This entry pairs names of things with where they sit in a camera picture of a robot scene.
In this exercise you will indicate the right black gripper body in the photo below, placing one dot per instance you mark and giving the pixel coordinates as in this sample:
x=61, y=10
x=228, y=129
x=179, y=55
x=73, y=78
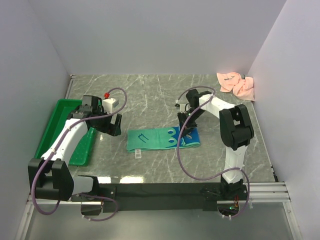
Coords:
x=190, y=123

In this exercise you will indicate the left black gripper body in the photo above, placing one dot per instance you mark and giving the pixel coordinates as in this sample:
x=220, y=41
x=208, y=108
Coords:
x=104, y=124

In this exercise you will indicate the blue green crocodile towel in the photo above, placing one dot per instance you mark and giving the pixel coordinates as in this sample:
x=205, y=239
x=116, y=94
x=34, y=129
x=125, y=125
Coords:
x=165, y=138

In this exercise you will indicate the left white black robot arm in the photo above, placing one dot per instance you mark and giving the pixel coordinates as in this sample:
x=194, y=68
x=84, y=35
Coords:
x=49, y=175

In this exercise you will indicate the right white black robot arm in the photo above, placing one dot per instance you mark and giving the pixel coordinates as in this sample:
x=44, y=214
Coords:
x=235, y=126

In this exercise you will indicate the green plastic tray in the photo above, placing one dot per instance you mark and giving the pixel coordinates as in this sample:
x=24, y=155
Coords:
x=80, y=156

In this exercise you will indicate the pink crumpled towel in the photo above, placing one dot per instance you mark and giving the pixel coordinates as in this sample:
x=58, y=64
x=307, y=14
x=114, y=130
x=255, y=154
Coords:
x=241, y=86

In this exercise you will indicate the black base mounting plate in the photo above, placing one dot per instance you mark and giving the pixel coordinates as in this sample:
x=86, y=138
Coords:
x=164, y=196

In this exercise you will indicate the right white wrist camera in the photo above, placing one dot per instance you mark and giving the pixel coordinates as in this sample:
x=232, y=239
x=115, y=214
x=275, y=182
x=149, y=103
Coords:
x=183, y=107

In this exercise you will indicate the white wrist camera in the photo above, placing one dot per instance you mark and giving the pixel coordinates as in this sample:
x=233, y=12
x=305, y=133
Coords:
x=109, y=104
x=183, y=107

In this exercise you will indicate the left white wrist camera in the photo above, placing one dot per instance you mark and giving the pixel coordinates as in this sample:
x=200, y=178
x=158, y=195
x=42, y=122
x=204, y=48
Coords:
x=109, y=104

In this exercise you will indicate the aluminium rail frame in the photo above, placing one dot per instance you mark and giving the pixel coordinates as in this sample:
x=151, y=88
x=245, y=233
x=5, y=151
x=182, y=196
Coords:
x=259, y=192

